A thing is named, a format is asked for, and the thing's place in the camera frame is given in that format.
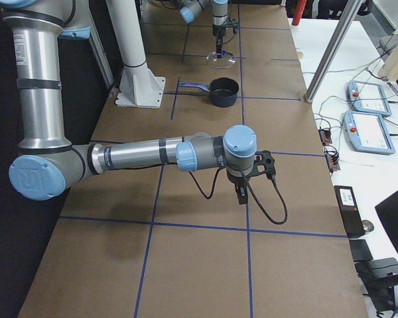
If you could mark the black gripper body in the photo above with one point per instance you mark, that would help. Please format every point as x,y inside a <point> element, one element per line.
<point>219,34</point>
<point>235,180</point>

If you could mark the orange connector module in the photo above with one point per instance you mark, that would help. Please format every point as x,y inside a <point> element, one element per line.
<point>332,159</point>
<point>325,136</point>

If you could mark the glass pot lid blue knob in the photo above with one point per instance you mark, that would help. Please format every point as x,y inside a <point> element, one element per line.
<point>220,61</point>

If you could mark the lower orange connector module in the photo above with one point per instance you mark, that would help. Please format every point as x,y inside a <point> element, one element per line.
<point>332,159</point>

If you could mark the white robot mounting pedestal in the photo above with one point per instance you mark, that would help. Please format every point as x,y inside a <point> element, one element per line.
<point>139,87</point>

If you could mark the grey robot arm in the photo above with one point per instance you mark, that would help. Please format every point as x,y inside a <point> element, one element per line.
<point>59,66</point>
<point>190,10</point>

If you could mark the upper orange connector module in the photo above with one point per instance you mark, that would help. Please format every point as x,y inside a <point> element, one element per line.
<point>325,136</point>

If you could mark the teach pendant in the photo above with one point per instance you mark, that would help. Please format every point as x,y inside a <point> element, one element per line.
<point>366,132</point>
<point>368,97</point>

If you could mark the upper teach pendant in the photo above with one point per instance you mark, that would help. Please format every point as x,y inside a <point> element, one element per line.
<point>368,97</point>

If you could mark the black box white label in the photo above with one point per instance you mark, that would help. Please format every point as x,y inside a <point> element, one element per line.
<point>349,211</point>

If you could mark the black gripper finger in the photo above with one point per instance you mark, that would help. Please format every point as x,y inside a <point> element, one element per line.
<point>219,45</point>

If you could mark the red cylinder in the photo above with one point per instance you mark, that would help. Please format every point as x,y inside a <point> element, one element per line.
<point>299,10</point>

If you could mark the dark blue saucepan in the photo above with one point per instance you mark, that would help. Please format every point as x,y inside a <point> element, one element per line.
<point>222,91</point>

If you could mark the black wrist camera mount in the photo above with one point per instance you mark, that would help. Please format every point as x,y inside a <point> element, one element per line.
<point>263,164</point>

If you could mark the lower teach pendant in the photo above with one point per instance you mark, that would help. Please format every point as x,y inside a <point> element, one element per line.
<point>366,132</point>

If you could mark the black stand base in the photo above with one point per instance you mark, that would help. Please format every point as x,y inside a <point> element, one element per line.
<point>380,277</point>

